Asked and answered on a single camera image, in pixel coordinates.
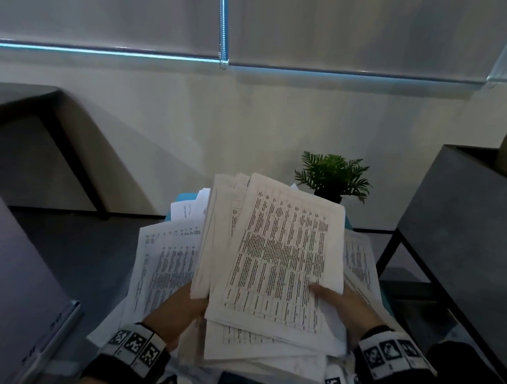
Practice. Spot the dark grey black-framed desk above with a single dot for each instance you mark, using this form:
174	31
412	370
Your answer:
11	95

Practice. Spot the green potted fern plant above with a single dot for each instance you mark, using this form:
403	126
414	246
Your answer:
332	173

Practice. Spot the black right wristband marker tags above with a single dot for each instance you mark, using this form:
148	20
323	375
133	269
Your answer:
391	350

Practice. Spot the person's right hand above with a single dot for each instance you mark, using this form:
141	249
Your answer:
351	315

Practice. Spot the person's left hand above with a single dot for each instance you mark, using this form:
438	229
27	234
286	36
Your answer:
177	313

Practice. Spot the black left wristband marker tags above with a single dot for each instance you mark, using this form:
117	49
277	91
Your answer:
135	345

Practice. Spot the person's black trouser leg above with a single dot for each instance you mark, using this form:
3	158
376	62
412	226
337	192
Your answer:
478	375

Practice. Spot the stack of collected papers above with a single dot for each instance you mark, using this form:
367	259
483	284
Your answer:
275	251

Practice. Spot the printed papers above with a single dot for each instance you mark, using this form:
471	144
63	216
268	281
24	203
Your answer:
168	261

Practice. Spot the black wristband marker tags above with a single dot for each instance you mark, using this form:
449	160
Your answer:
391	350
135	345

